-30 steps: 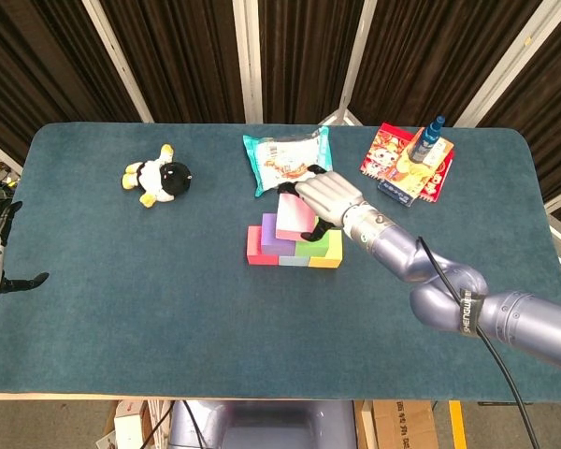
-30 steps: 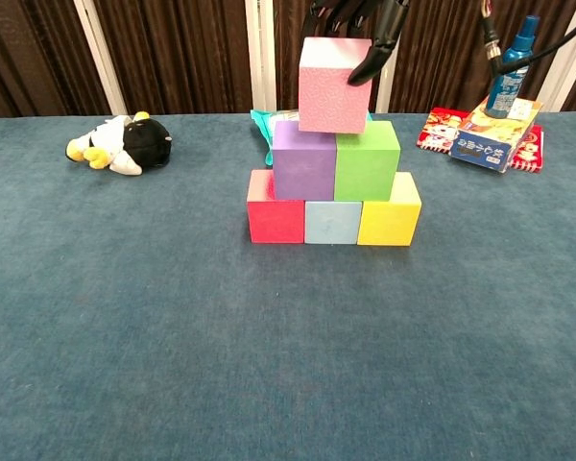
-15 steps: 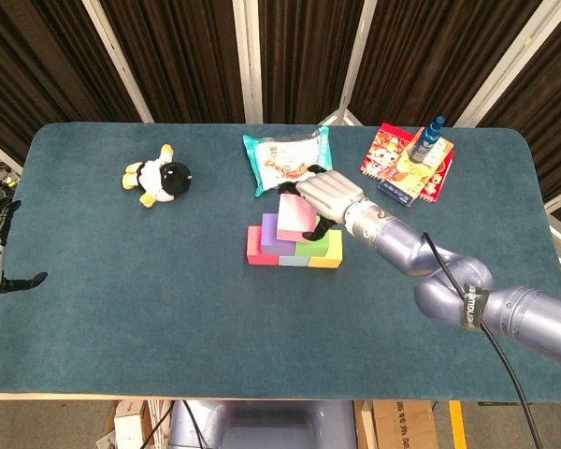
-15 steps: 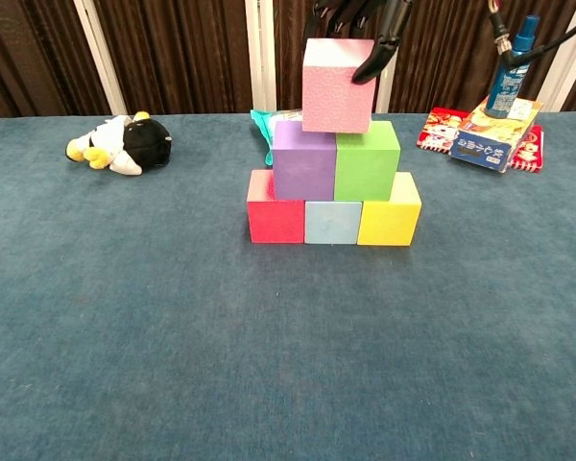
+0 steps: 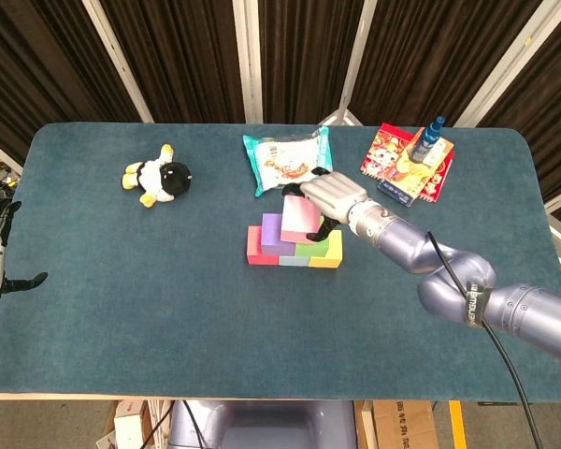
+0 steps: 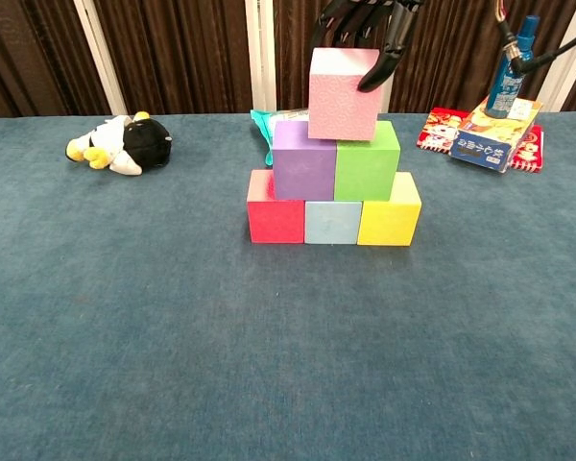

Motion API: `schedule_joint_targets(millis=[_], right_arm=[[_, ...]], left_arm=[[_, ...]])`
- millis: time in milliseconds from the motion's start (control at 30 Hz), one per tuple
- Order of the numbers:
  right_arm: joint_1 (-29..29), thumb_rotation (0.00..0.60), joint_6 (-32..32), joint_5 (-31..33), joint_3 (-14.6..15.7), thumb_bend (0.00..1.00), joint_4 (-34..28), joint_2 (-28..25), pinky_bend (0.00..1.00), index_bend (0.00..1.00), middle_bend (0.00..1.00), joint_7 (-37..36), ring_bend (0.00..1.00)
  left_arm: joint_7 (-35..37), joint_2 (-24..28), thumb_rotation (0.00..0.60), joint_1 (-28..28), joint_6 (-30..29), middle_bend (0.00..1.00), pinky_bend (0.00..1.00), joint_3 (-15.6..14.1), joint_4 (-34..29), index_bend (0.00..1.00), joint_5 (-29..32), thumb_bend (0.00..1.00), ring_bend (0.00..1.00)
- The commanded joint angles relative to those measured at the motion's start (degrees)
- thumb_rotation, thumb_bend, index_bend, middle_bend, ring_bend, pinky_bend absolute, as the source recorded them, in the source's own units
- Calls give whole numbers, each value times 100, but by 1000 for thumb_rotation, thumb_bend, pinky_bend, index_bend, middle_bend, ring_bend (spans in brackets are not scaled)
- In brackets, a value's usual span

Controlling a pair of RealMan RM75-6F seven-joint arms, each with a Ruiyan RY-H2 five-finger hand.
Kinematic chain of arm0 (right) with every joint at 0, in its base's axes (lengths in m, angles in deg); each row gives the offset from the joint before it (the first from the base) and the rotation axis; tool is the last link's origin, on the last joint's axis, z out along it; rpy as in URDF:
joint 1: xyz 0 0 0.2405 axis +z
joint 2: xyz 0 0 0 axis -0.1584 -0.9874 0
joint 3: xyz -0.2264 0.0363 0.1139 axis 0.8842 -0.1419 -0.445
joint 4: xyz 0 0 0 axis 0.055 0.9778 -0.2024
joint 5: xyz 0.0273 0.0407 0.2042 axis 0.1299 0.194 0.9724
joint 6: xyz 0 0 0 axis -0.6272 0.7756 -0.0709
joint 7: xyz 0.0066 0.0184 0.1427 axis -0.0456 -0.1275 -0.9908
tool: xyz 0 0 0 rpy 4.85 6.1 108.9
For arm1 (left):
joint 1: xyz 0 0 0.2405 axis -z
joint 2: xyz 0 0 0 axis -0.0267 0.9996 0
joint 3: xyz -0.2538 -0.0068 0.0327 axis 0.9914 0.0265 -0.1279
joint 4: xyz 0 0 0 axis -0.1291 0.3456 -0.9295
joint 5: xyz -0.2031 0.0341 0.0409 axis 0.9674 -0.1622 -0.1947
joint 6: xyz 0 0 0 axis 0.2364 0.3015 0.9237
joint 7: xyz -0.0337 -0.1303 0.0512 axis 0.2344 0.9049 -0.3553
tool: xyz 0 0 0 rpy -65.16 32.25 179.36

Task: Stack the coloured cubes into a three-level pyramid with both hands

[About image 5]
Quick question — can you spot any brown cardboard box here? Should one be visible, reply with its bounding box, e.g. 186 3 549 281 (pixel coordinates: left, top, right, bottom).
371 400 440 449

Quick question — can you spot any teal white snack bag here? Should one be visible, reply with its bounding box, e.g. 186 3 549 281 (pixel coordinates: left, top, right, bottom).
241 124 337 198

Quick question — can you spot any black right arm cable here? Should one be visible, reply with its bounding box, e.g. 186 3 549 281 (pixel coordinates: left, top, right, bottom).
424 230 543 449

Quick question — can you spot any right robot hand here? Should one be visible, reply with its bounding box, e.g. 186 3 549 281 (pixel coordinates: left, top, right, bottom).
280 167 368 244

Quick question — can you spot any purple foam cube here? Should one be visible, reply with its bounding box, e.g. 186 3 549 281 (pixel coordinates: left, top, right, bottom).
260 212 298 256

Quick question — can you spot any grey robot torso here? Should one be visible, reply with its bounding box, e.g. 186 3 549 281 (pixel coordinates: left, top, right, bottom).
167 399 359 449

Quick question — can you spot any teal felt table mat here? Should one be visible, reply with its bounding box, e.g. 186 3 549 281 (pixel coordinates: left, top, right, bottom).
0 122 561 402

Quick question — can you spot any yellow foam cube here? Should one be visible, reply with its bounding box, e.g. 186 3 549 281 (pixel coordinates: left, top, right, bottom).
308 228 344 269

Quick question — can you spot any red foam cube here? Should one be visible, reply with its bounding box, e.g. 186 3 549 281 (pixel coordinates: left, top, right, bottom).
246 225 281 267

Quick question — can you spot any green foam cube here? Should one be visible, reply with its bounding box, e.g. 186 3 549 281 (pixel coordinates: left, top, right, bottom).
294 233 331 257

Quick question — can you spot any black torso cable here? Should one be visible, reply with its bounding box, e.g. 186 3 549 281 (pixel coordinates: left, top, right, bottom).
180 399 205 449
142 401 175 449

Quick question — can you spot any blue spray bottle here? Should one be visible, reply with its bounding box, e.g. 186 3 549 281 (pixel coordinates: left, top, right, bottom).
407 115 447 165

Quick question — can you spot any yellow blue snack box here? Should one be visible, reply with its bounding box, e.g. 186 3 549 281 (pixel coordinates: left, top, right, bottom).
377 126 455 208

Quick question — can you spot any pink foam cube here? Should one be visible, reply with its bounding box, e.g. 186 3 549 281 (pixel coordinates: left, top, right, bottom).
279 195 324 244

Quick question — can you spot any wooden board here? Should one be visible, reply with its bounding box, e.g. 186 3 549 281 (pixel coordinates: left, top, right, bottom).
358 400 380 449

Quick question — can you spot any red cartoon snack packet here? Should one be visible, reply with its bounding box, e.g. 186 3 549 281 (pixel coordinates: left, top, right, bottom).
358 122 455 202

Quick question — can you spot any white cardboard box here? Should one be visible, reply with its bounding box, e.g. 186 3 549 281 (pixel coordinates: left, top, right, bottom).
113 400 151 449

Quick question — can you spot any black white plush penguin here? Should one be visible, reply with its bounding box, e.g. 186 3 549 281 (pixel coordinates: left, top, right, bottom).
121 143 194 210

